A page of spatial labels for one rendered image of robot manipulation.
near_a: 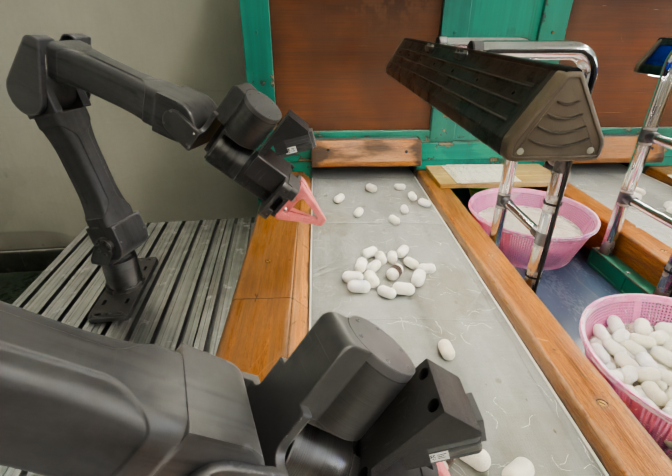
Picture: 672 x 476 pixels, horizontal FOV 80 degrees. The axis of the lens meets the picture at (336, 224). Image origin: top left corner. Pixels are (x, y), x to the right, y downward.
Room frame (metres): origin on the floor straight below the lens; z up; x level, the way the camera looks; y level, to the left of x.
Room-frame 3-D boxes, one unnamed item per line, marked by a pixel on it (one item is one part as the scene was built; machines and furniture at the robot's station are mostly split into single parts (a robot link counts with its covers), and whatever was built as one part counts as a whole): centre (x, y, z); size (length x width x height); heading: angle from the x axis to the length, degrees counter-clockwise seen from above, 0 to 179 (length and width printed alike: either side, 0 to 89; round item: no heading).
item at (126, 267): (0.65, 0.41, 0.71); 0.20 x 0.07 x 0.08; 7
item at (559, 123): (0.62, -0.16, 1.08); 0.62 x 0.08 x 0.07; 3
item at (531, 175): (1.02, -0.42, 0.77); 0.33 x 0.15 x 0.01; 93
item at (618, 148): (1.09, -0.76, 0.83); 0.30 x 0.06 x 0.07; 93
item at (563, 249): (0.81, -0.43, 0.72); 0.27 x 0.27 x 0.10
